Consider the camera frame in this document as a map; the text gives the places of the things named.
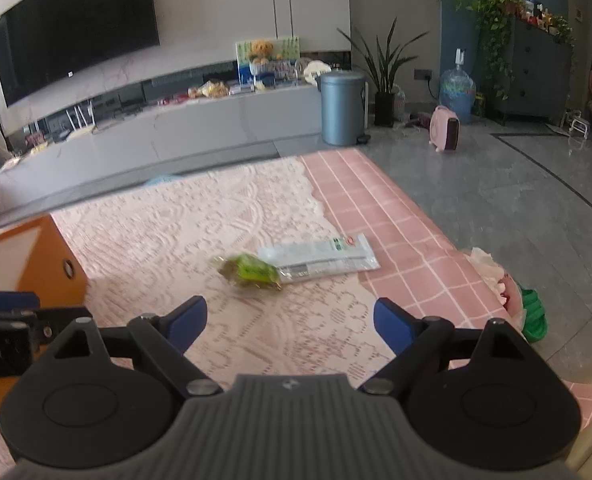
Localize long grey tv cabinet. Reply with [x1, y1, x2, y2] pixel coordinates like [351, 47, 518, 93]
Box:
[0, 51, 353, 217]

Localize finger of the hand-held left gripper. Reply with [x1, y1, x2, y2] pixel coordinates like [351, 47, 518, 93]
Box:
[0, 288, 41, 312]
[0, 307, 93, 356]

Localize plush toy picture box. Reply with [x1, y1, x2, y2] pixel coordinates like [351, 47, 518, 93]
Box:
[235, 35, 303, 86]

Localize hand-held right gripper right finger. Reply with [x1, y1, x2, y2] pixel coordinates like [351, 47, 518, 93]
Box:
[358, 297, 539, 395]

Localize blue water jug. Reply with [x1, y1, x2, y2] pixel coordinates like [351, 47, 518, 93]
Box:
[438, 48, 478, 125]

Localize black wall television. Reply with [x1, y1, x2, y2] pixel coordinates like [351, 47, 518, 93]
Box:
[0, 0, 161, 108]

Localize green trailing vine plant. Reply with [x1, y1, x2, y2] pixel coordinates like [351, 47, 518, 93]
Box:
[454, 0, 527, 102]

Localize pink lace tablecloth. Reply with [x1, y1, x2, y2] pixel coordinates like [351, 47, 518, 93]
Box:
[0, 157, 403, 467]

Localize grey chest of drawers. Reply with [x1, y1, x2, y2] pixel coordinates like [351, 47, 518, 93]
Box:
[492, 14, 575, 127]

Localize green snack packet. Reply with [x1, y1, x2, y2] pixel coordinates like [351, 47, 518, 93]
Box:
[211, 253, 283, 291]

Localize blue grey trash can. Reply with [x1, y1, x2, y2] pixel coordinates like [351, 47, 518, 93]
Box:
[320, 70, 369, 147]

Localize orange cardboard box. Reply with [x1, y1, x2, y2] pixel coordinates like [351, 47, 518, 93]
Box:
[0, 213, 90, 417]

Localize green slipper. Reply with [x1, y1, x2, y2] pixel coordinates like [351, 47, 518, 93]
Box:
[518, 287, 551, 344]

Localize small white stool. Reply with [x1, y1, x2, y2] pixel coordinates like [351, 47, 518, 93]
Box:
[568, 114, 592, 139]

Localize pink checked tablecloth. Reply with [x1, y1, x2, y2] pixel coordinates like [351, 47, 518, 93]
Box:
[298, 147, 592, 432]

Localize white round plate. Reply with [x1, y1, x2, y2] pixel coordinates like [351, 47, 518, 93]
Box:
[303, 59, 333, 84]

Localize pink space heater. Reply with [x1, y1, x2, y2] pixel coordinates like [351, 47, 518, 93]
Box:
[429, 104, 462, 154]

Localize potted long-leaf plant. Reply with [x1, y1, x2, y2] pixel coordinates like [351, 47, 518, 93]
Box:
[336, 17, 429, 129]

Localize yellow snack bags on cabinet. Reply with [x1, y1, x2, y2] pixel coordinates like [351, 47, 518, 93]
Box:
[188, 79, 231, 100]

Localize white snack packet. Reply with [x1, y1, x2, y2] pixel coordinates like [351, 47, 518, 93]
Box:
[258, 233, 379, 285]

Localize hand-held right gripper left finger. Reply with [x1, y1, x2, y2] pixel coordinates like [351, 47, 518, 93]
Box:
[53, 296, 221, 397]

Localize pink white fluffy cloth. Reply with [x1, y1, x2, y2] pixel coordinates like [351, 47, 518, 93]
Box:
[465, 247, 527, 322]

